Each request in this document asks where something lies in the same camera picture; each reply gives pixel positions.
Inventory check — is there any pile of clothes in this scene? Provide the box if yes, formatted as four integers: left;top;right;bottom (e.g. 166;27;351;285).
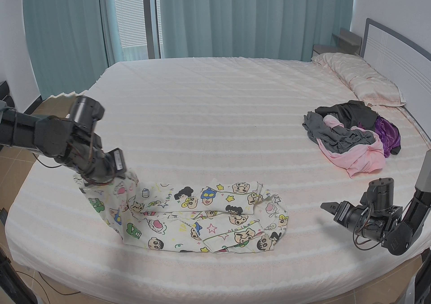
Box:
302;100;403;179

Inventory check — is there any bed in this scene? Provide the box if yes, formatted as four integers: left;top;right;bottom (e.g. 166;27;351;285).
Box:
5;18;431;300

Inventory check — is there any black cable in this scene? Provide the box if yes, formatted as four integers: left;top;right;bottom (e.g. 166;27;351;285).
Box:
15;270;82;296
352;225;384;252

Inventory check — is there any blue-green curtain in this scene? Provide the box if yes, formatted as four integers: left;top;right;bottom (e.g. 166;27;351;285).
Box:
158;0;356;61
23;0;111;99

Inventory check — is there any window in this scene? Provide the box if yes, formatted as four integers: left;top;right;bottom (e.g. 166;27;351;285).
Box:
99;0;165;64

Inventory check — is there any white printed pyjama top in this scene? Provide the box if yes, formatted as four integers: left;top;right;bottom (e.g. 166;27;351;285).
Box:
73;170;289;254

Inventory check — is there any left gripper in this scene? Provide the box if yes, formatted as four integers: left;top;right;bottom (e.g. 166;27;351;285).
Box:
82;148;127;185

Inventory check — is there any pale pink pillow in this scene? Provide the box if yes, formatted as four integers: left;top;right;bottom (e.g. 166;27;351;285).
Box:
310;52;407;107

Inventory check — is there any grey bedside table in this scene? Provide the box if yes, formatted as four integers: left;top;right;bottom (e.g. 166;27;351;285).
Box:
312;28;363;57

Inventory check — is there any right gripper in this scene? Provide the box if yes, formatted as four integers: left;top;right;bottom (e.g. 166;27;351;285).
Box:
321;201;364;230

